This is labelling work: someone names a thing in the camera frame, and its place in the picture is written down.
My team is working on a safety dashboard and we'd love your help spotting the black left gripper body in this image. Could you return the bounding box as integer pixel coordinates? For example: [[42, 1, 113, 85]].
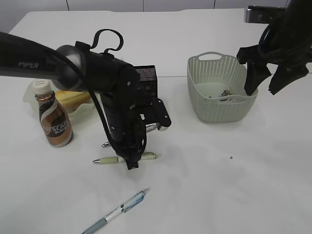
[[109, 126, 147, 161]]

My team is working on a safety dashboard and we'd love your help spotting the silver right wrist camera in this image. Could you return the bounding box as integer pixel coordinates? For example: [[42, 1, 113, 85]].
[[244, 5, 286, 24]]

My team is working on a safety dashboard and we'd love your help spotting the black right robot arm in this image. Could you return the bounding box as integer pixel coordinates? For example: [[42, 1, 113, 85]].
[[236, 0, 312, 96]]

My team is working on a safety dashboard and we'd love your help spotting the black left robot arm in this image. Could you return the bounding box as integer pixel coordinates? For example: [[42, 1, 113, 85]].
[[0, 33, 147, 169]]

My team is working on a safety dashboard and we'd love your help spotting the black mesh pen holder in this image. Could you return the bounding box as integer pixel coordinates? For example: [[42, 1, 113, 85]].
[[134, 65, 157, 108]]

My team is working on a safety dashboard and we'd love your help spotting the blue grey ballpoint pen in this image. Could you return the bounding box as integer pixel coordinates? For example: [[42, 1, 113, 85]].
[[82, 188, 150, 234]]

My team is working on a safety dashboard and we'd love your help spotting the beige grip white pen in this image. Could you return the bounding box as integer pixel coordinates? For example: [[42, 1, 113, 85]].
[[93, 152, 161, 164]]

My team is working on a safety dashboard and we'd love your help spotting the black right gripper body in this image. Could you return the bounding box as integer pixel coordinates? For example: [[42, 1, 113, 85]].
[[236, 36, 312, 68]]

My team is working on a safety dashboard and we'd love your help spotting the grey grip white pen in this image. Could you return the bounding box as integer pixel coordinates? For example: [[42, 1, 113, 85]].
[[102, 124, 157, 148]]

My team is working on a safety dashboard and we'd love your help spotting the brown Nescafe coffee bottle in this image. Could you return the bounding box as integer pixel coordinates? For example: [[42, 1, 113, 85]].
[[32, 79, 74, 147]]

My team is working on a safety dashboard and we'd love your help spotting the pale green plastic basket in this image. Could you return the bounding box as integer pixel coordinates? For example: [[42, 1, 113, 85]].
[[187, 52, 258, 123]]

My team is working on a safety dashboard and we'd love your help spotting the small paper ball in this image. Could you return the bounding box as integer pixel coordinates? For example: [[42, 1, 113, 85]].
[[219, 88, 233, 101]]

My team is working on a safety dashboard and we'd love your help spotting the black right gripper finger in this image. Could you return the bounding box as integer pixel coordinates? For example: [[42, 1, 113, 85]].
[[269, 65, 309, 95], [244, 61, 271, 96]]

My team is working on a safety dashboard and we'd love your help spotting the sugared bread roll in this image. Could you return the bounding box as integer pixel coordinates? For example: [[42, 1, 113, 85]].
[[55, 90, 91, 111]]

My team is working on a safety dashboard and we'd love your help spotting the translucent green wavy plate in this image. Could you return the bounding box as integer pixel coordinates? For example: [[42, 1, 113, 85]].
[[22, 81, 94, 120]]

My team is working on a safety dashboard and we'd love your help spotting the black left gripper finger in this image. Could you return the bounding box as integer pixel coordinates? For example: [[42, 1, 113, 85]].
[[125, 159, 139, 170]]

